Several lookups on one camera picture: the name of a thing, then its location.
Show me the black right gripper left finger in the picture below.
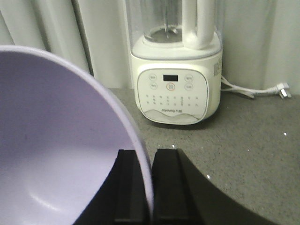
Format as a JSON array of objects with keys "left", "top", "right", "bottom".
[{"left": 74, "top": 150, "right": 150, "bottom": 225}]

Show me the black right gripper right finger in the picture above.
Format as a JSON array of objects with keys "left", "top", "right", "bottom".
[{"left": 152, "top": 149, "right": 273, "bottom": 225}]

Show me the purple plastic bowl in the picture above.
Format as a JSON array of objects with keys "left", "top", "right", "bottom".
[{"left": 0, "top": 45, "right": 153, "bottom": 225}]

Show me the white blender with clear jar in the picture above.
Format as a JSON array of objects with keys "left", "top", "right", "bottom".
[{"left": 124, "top": 0, "right": 223, "bottom": 125}]

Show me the grey pleated curtain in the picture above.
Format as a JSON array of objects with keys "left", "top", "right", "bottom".
[{"left": 0, "top": 0, "right": 300, "bottom": 94}]

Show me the white blender power cable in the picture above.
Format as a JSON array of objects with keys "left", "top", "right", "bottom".
[{"left": 220, "top": 75, "right": 292, "bottom": 99}]

